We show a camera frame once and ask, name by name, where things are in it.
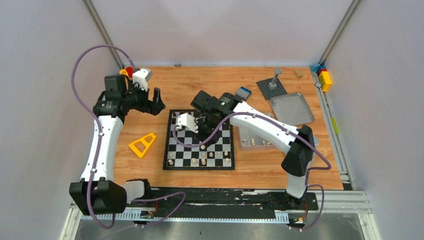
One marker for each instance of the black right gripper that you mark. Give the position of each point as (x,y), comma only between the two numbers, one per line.
(201,135)

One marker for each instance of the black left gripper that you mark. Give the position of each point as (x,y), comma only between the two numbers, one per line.
(151,103)

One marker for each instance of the black white chessboard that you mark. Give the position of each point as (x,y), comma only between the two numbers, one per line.
(183,155)

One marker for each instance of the metal tin box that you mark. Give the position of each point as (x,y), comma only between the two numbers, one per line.
(249,141)

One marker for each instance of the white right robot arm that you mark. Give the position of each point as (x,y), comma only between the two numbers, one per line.
(297,144)

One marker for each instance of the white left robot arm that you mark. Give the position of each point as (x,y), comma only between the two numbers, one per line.
(96,192)

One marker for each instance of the coloured toy cylinders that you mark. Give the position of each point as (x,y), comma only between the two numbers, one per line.
(127,71)

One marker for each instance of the blue grey toy brick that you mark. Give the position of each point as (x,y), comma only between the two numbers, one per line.
(243,93)

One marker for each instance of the yellow triangular plastic stand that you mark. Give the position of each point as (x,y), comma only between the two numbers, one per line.
(141,146)

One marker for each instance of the small wooden block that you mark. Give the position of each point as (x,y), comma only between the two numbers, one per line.
(298,73)

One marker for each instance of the coloured toy brick stack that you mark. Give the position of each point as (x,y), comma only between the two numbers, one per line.
(323,76)

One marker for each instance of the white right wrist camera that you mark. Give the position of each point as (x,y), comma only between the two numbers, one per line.
(187,122)

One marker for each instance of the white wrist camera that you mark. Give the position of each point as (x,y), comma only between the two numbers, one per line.
(141,77)
(187,122)

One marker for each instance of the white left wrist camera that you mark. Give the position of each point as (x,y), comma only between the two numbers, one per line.
(141,77)

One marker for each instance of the grey brick baseplate with post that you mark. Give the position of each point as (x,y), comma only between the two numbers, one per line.
(272,87)

